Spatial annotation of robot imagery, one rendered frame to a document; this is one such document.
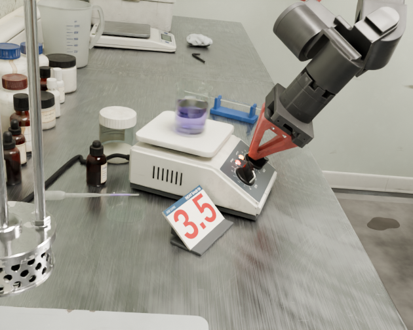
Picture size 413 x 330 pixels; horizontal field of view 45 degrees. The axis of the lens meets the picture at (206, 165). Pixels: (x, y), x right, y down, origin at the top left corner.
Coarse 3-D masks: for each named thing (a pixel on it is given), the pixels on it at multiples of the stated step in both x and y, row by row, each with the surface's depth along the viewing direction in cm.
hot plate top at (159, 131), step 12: (156, 120) 75; (168, 120) 76; (144, 132) 71; (156, 132) 71; (168, 132) 72; (216, 132) 74; (228, 132) 74; (156, 144) 69; (168, 144) 69; (180, 144) 68; (192, 144) 69; (204, 144) 69; (216, 144) 70; (204, 156) 68
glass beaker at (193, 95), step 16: (192, 80) 72; (208, 80) 71; (176, 96) 70; (192, 96) 68; (208, 96) 69; (176, 112) 70; (192, 112) 69; (208, 112) 71; (176, 128) 71; (192, 128) 70
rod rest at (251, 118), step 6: (216, 102) 104; (216, 108) 105; (222, 108) 106; (228, 108) 107; (252, 108) 102; (216, 114) 105; (222, 114) 105; (228, 114) 104; (234, 114) 104; (240, 114) 104; (246, 114) 105; (252, 114) 103; (240, 120) 103; (246, 120) 103; (252, 120) 102
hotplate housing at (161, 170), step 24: (144, 144) 72; (144, 168) 71; (168, 168) 70; (192, 168) 68; (216, 168) 68; (168, 192) 72; (216, 192) 69; (240, 192) 68; (264, 192) 72; (240, 216) 69
